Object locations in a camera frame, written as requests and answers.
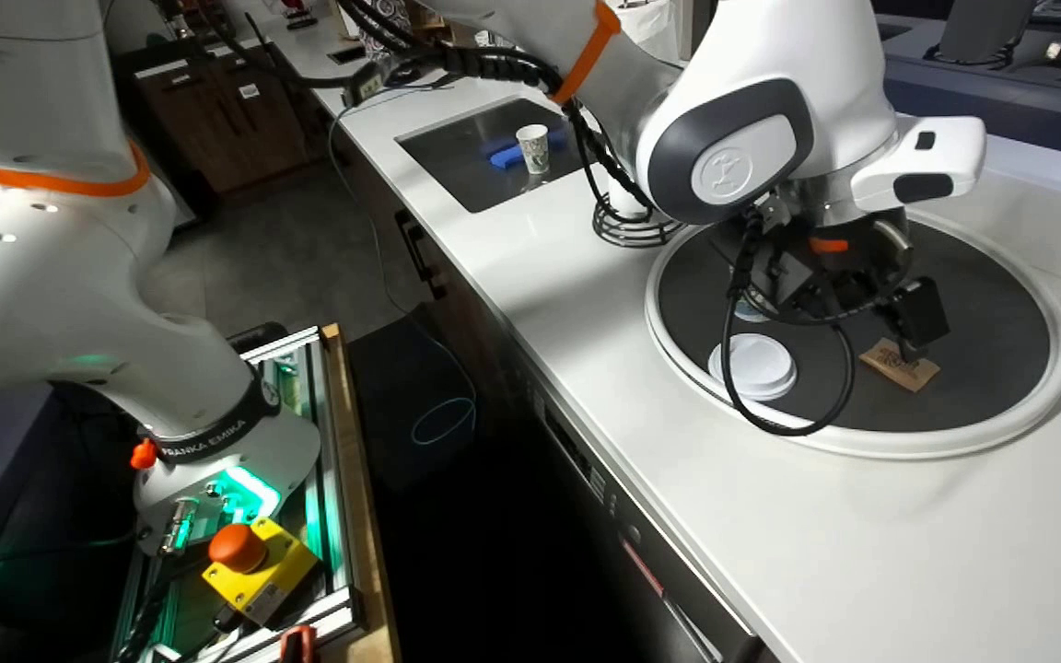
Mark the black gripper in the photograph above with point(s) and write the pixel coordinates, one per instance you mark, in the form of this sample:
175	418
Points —
844	276

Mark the brown wooden block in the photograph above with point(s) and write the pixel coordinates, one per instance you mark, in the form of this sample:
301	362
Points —
901	367

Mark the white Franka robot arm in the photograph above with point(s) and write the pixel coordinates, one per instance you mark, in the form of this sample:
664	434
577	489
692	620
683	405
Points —
53	280

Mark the white coffee cup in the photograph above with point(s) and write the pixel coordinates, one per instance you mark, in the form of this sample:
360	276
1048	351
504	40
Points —
755	367

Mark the round black sink white rim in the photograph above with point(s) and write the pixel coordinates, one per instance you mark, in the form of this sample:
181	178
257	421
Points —
985	356

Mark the blue plastic object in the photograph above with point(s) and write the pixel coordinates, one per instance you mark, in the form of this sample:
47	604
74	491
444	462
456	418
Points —
504	156

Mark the yellow emergency stop red button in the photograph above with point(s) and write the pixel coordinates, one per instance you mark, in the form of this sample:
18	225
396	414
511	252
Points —
257	564

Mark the brown wooden cabinet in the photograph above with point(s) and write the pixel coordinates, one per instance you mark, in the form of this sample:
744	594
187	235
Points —
220	114

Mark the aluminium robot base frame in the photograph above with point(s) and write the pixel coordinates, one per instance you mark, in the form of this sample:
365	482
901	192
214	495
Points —
349	491

